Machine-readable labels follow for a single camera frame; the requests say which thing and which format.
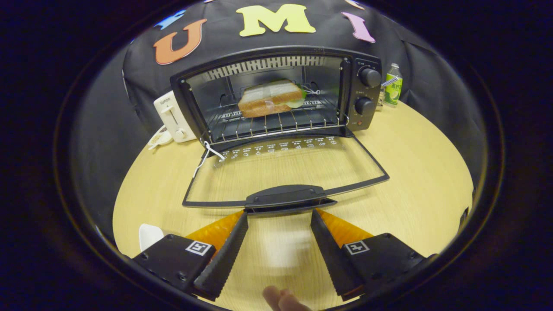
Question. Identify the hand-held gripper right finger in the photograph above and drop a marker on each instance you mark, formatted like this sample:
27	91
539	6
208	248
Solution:
332	255

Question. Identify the small white dish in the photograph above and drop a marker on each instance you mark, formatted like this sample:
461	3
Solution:
159	138

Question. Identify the white pop-up toaster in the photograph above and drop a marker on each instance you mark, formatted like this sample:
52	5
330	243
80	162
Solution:
173	116

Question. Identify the black toaster oven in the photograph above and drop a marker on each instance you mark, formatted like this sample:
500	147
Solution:
369	119

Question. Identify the lettuce sandwich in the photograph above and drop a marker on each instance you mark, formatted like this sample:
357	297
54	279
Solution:
268	99

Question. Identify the green label drink bottle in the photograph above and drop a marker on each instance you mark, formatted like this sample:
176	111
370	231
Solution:
393	88

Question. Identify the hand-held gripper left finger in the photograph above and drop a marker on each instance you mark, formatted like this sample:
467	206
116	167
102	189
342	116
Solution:
222	259

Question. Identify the clear ribbed glass jar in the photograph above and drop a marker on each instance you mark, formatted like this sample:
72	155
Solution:
380	99

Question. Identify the white plate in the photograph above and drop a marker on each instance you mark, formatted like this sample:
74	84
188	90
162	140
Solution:
150	235

